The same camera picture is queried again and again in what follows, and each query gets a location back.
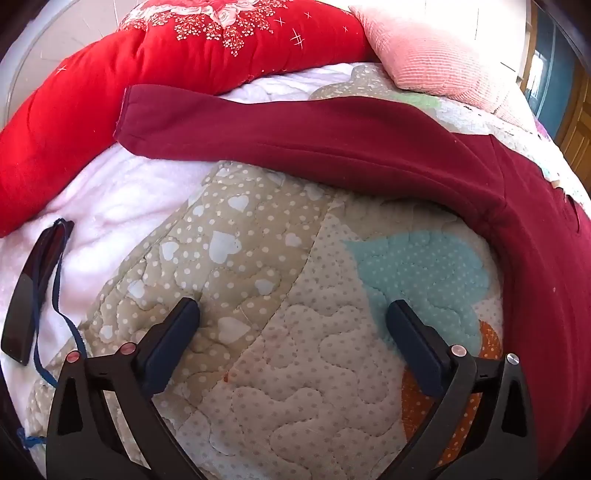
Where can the red floral quilt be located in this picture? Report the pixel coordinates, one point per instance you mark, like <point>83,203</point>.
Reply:
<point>69,115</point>

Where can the black phone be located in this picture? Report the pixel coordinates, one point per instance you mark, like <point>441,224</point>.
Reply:
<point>21,318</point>

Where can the blue glass door panel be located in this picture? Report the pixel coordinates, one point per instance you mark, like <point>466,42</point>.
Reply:
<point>549,60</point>

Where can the pink ribbed pillow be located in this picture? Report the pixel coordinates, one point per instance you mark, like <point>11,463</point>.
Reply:
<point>429,55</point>

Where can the quilted heart-print bedspread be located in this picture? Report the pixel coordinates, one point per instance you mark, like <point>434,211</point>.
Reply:
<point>277,277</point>

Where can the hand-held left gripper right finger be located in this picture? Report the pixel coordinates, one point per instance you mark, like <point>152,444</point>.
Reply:
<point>418,344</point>

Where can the white fleece blanket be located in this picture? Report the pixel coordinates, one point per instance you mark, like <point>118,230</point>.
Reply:
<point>115,198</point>

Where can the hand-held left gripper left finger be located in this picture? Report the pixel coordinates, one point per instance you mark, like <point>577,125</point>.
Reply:
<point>171,344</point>

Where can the wooden door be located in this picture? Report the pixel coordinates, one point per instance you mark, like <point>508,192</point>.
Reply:
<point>577,124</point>

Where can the maroon garment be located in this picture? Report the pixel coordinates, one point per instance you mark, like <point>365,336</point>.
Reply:
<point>323,138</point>

